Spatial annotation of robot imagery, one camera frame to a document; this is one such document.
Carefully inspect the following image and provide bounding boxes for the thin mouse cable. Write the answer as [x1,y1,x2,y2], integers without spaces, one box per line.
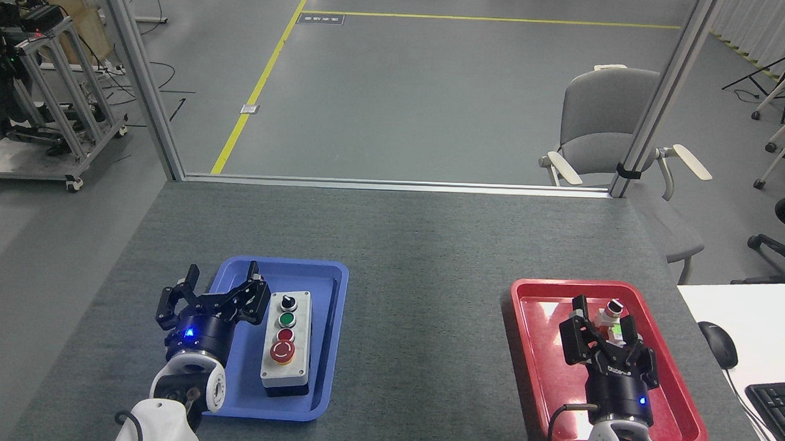
[721,367,785,441]

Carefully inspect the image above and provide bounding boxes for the black floor cable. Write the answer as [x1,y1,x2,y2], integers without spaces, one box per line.
[101,57,198,120]

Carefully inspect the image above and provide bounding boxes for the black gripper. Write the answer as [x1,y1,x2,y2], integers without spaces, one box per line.
[555,294,664,427]
[154,257,273,366]

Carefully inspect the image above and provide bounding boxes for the white desk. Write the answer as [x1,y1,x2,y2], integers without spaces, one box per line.
[671,279,785,441]

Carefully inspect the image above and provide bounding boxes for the grey four-button control box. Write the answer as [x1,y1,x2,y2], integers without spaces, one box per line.
[259,289,315,399]

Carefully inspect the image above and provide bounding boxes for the cardboard box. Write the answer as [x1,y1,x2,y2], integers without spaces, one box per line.
[29,0,117,68]

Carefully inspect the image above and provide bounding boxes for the red plastic tray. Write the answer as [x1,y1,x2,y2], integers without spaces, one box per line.
[505,277,714,441]

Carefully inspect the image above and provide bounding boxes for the silver aluminium post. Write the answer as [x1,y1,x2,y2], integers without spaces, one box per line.
[90,0,192,182]
[608,0,725,202]

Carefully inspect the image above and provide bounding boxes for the dark floor label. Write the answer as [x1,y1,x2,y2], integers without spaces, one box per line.
[297,12,345,27]

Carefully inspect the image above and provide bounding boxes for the black tripod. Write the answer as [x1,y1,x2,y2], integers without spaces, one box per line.
[720,22,785,124]

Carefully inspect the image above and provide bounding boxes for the black computer mouse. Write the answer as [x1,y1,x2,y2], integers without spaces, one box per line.
[696,320,740,371]

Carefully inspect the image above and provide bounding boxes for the black-knob selector switch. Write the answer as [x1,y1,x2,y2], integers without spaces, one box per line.
[599,297,626,326]

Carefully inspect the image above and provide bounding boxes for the blue plastic tray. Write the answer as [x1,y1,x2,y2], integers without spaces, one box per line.
[200,254,350,424]

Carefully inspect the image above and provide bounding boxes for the silver aluminium rail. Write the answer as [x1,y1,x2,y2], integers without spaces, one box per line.
[181,172,613,200]

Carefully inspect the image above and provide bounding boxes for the white curtain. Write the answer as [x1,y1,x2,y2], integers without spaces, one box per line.
[707,0,785,99]

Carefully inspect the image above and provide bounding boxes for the aluminium frame cart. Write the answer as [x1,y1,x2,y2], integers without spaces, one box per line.
[0,14,133,195]

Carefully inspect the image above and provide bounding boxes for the grey armchair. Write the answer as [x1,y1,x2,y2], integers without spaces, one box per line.
[535,61,717,286]

